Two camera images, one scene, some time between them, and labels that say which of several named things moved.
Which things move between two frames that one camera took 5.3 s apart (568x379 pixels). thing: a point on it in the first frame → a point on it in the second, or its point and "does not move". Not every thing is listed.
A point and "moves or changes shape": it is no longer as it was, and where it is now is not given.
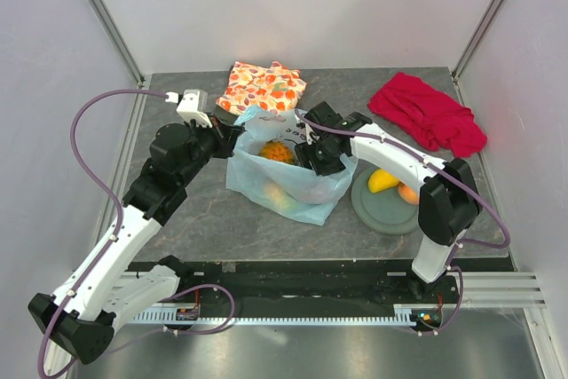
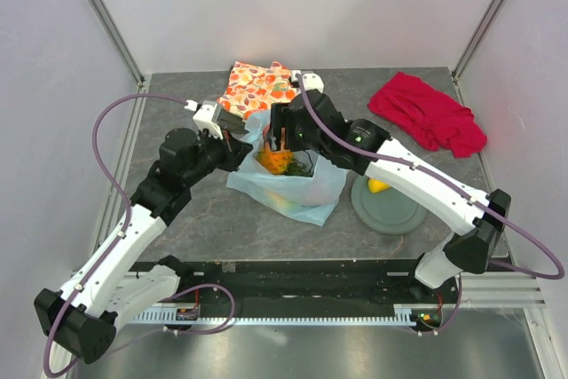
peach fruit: x=407 y=194 → x=282 y=138
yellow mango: x=380 y=179 does not move
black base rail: x=430 y=306 does not move
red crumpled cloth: x=429 y=114 does not move
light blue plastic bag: x=261 y=165 moves or changes shape
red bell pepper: x=319 y=193 does not move
